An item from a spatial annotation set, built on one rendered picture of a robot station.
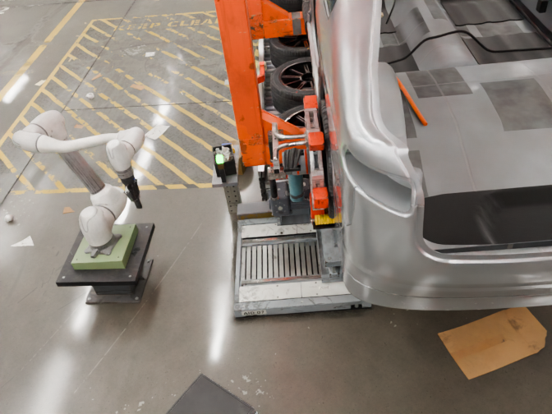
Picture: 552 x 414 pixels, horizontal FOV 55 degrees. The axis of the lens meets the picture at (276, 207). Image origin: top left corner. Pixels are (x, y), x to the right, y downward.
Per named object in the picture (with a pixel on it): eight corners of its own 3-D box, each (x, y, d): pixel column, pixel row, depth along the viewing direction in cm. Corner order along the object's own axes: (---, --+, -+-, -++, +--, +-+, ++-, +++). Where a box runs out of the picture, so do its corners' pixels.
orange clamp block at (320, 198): (327, 196, 274) (328, 208, 267) (312, 198, 274) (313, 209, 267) (327, 186, 269) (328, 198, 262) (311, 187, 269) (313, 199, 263)
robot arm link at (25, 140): (31, 139, 280) (47, 126, 289) (3, 134, 284) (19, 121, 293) (39, 158, 289) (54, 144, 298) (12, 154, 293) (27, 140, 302)
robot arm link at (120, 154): (126, 172, 276) (138, 158, 285) (117, 149, 266) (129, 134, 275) (108, 171, 279) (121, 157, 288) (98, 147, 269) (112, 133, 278)
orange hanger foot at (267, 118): (346, 158, 344) (345, 113, 321) (266, 165, 347) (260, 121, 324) (342, 143, 357) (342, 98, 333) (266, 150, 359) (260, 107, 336)
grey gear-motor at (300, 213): (333, 229, 359) (333, 190, 335) (273, 234, 361) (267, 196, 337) (331, 211, 372) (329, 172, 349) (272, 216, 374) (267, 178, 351)
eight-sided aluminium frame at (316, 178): (326, 229, 290) (323, 149, 253) (314, 230, 290) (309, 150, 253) (318, 168, 330) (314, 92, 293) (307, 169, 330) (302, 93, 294)
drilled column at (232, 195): (241, 212, 393) (233, 167, 365) (228, 213, 393) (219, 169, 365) (242, 203, 400) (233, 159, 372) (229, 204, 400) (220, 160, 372)
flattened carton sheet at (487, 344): (556, 345, 288) (557, 341, 285) (468, 381, 278) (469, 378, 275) (519, 304, 309) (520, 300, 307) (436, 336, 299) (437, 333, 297)
